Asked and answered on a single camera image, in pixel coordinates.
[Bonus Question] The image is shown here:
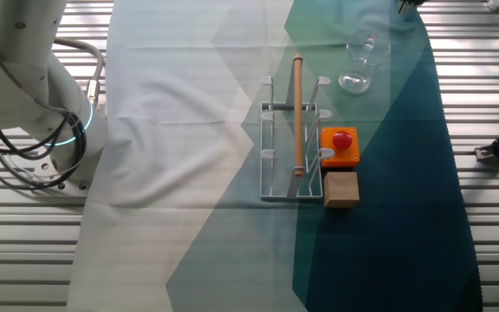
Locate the plain wooden block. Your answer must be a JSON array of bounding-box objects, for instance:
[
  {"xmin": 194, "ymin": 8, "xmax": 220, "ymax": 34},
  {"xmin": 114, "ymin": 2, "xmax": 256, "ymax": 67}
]
[{"xmin": 322, "ymin": 171, "xmax": 361, "ymax": 210}]

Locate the clear glass cup with handle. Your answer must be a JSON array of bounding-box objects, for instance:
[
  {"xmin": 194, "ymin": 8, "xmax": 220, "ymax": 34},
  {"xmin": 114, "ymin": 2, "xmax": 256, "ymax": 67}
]
[{"xmin": 338, "ymin": 29, "xmax": 392, "ymax": 95}]

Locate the orange box red push button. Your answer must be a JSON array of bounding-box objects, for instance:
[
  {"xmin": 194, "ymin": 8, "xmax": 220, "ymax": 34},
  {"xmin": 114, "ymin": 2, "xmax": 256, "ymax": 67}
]
[{"xmin": 319, "ymin": 126, "xmax": 361, "ymax": 169}]

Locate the black looped cable bundle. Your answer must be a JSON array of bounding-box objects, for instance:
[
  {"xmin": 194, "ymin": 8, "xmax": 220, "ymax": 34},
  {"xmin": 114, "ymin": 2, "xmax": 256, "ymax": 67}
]
[{"xmin": 0, "ymin": 8, "xmax": 89, "ymax": 192}]

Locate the white cup rack wooden handle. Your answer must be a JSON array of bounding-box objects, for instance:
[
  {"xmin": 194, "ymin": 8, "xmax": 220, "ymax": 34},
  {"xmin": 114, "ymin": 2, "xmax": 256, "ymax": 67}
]
[{"xmin": 259, "ymin": 52, "xmax": 336, "ymax": 201}]

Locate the thick grey robot cable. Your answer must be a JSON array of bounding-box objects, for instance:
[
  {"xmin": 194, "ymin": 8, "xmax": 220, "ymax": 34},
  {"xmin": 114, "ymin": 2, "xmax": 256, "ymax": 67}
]
[{"xmin": 52, "ymin": 36, "xmax": 106, "ymax": 109}]

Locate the blue green white tablecloth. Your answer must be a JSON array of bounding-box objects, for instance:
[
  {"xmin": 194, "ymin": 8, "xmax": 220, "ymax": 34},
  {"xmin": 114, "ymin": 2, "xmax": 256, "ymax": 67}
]
[{"xmin": 66, "ymin": 0, "xmax": 484, "ymax": 312}]

